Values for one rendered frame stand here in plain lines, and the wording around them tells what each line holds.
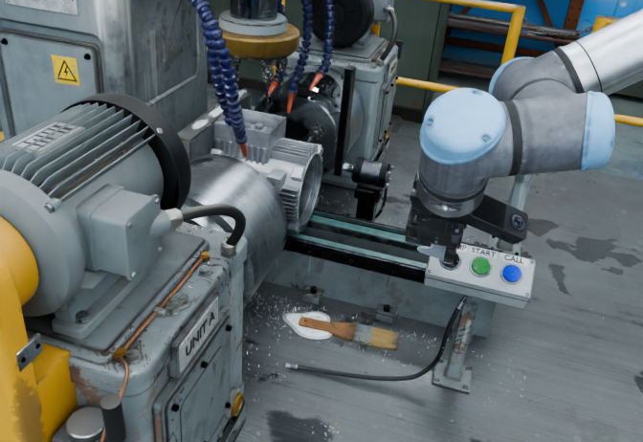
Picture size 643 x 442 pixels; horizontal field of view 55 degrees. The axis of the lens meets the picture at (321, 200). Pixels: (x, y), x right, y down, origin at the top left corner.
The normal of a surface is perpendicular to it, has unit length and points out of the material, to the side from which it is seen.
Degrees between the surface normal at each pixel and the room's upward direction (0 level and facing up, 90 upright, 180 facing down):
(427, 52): 90
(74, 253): 80
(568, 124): 52
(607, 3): 90
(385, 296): 90
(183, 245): 0
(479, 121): 35
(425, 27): 90
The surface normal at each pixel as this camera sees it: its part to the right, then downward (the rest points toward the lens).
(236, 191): 0.52, -0.67
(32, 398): 0.95, 0.21
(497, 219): 0.39, -0.34
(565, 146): -0.01, 0.39
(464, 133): -0.18, -0.49
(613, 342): 0.08, -0.87
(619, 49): -0.25, -0.03
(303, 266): -0.29, 0.45
